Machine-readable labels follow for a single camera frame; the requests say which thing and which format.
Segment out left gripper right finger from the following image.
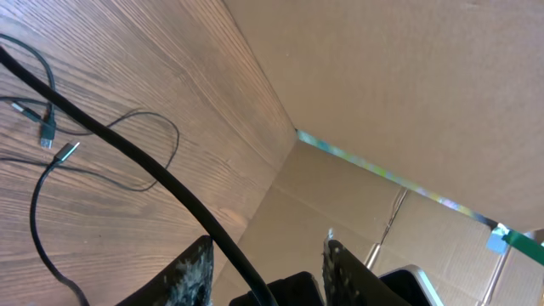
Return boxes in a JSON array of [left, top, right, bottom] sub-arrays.
[[322, 229, 412, 306]]

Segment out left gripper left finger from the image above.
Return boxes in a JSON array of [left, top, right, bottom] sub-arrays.
[[118, 235, 214, 306]]

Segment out black usb cable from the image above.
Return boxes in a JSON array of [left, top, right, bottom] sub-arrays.
[[0, 95, 181, 193], [28, 32, 92, 306], [0, 45, 280, 306]]

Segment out cardboard barrier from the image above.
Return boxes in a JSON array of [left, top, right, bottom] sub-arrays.
[[227, 0, 543, 305]]

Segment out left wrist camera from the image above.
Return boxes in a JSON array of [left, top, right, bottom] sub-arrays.
[[229, 263, 445, 306]]

